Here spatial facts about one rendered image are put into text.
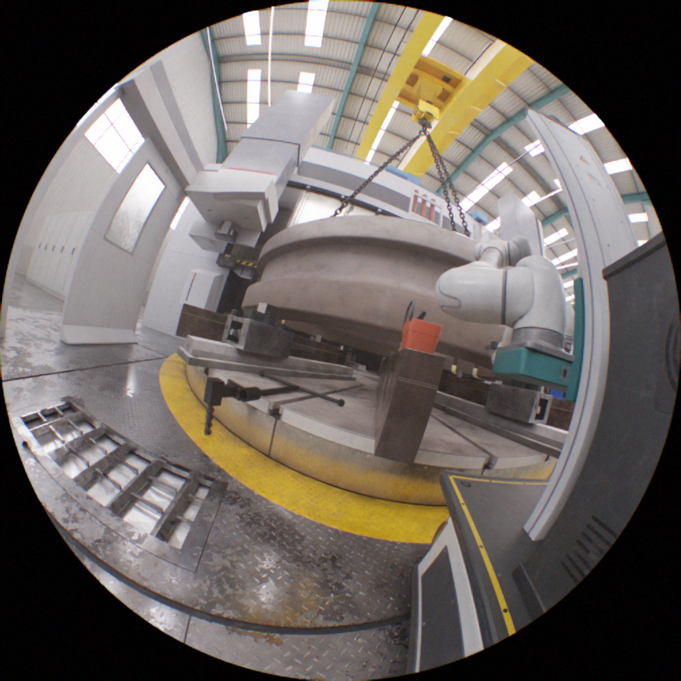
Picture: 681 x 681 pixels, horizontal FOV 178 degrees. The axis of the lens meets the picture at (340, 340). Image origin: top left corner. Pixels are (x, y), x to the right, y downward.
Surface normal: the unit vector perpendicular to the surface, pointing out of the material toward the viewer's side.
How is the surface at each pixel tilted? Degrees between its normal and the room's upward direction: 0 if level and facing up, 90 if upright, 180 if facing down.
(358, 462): 90
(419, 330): 97
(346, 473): 90
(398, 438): 90
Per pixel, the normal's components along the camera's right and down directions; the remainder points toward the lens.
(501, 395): -0.94, -0.26
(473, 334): 0.00, -0.05
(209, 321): 0.55, 0.10
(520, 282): -0.67, -0.36
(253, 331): 0.82, 0.18
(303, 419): -0.29, -0.13
